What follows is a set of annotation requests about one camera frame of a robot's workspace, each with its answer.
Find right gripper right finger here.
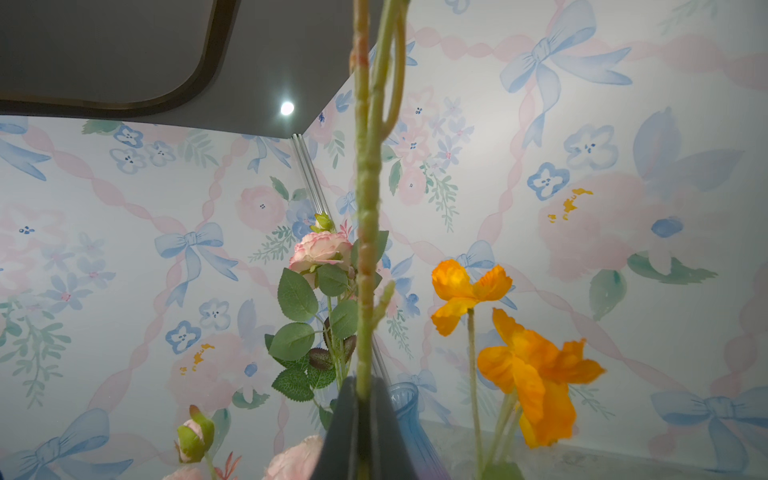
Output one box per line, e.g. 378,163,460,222
368,378,417,480

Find yellow poppy flower stem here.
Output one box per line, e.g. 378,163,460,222
431,259,606,479

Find blue purple glass vase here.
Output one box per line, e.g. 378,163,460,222
388,382,450,480

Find pink carnation stem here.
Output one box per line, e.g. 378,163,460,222
161,404,325,480

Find white flower stem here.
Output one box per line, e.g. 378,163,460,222
349,0,412,480

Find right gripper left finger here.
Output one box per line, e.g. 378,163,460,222
310,377,359,480

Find pink rose stem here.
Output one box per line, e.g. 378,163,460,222
265,213,358,428

